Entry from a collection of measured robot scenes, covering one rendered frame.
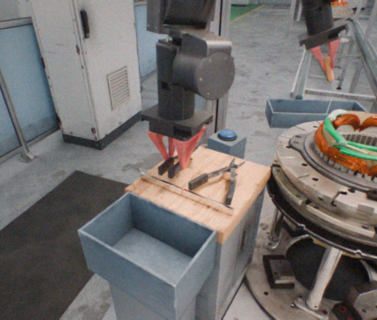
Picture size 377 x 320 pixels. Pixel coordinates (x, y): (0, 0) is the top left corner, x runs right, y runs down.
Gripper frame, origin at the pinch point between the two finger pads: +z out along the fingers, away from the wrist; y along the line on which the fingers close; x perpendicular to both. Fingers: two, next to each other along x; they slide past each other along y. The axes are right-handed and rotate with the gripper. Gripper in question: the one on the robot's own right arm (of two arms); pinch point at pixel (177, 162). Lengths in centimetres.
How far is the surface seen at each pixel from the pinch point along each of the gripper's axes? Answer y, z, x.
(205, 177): 6.2, 0.5, -1.0
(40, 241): -115, 108, 28
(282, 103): 5.8, 3.4, 48.9
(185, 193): 4.3, 2.2, -4.4
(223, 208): 11.2, 2.2, -4.6
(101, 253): -0.9, 5.7, -18.6
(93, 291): -64, 109, 20
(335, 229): 26.7, 6.6, 4.9
